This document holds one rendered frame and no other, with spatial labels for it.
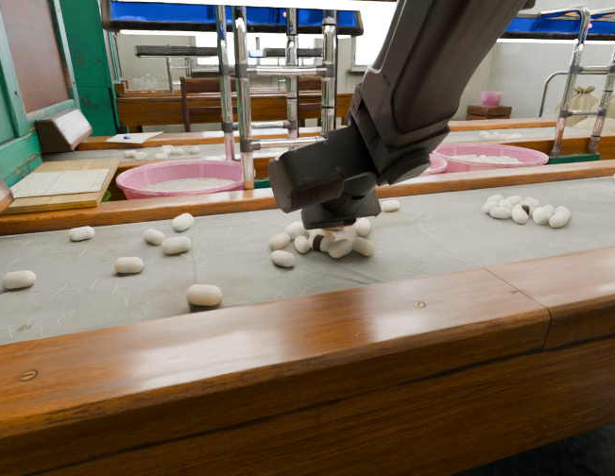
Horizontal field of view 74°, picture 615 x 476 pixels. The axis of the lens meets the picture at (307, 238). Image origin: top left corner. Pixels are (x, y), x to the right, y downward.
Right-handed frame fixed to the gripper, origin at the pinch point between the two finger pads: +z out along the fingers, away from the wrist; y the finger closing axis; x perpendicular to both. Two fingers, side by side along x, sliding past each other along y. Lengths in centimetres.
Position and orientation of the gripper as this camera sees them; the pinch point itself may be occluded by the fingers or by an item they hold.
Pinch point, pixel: (320, 220)
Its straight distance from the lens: 59.8
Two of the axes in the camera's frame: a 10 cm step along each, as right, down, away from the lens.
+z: -2.3, 3.3, 9.2
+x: 2.0, 9.4, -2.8
